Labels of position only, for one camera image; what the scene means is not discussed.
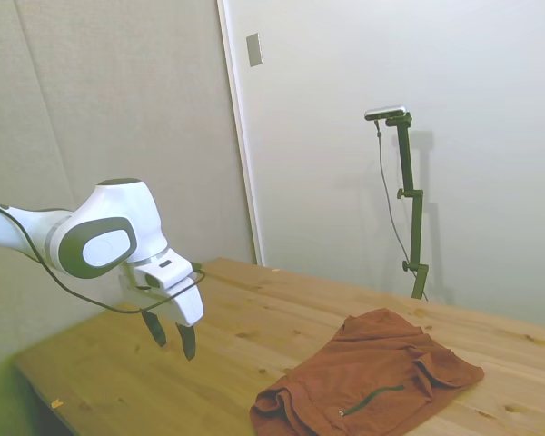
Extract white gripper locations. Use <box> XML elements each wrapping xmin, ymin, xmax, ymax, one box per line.
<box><xmin>120</xmin><ymin>265</ymin><xmax>206</xmax><ymax>362</ymax></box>

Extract rust orange shorts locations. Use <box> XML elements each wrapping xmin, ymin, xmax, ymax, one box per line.
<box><xmin>248</xmin><ymin>307</ymin><xmax>486</xmax><ymax>436</ymax></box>

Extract white door trim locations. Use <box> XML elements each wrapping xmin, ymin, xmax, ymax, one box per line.
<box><xmin>216</xmin><ymin>0</ymin><xmax>267</xmax><ymax>267</ymax></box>

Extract grey wall plate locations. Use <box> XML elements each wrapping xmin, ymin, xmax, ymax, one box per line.
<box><xmin>245</xmin><ymin>32</ymin><xmax>264</xmax><ymax>68</ymax></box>

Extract grey camera on stand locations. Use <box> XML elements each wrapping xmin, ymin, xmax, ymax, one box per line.
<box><xmin>363</xmin><ymin>104</ymin><xmax>408</xmax><ymax>123</ymax></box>

